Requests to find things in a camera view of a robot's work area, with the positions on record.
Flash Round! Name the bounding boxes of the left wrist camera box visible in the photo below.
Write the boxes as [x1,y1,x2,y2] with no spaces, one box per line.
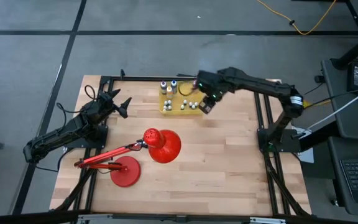
[87,98,103,115]

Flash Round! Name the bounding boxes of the black stand leg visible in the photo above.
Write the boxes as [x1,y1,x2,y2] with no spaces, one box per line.
[331,29,358,71]

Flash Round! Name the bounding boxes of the translucent yellow plastic bin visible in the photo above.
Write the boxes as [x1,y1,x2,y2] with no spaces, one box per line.
[158,80,206,116]

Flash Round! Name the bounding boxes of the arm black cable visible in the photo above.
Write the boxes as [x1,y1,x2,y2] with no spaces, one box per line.
[178,80,196,97]
[56,84,98,124]

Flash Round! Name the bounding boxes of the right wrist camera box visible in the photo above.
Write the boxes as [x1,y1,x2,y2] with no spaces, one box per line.
[196,70,213,91]

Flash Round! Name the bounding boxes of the yellow extension cable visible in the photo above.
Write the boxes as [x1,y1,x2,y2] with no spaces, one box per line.
[255,0,338,35]

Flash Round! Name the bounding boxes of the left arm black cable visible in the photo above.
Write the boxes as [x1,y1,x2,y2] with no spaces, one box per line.
[56,84,98,124]

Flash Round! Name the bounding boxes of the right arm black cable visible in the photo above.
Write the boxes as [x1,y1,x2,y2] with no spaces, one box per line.
[178,80,196,97]

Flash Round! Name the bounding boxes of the white paper tag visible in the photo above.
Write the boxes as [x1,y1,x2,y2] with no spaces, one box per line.
[299,147,315,164]

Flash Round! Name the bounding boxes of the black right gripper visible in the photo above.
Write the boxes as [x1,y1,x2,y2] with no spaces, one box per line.
[199,74,227,115]

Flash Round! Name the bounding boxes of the white cable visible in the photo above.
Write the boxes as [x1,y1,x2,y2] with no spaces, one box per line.
[305,83,358,131]

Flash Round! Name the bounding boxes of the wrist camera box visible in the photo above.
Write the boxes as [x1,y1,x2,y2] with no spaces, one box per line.
[87,98,103,115]
[196,70,213,91]

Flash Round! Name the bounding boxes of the red desk lamp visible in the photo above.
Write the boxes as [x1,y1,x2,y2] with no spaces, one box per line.
[74,127,182,188]

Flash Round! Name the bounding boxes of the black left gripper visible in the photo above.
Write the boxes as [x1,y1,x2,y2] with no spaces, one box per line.
[99,88,132,119]

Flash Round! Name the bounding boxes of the black aluminium table frame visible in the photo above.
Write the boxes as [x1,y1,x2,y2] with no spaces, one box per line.
[50,70,312,218]

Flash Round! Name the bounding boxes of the dark gray desk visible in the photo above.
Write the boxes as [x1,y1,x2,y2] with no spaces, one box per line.
[327,136,358,218]
[320,58,358,141]

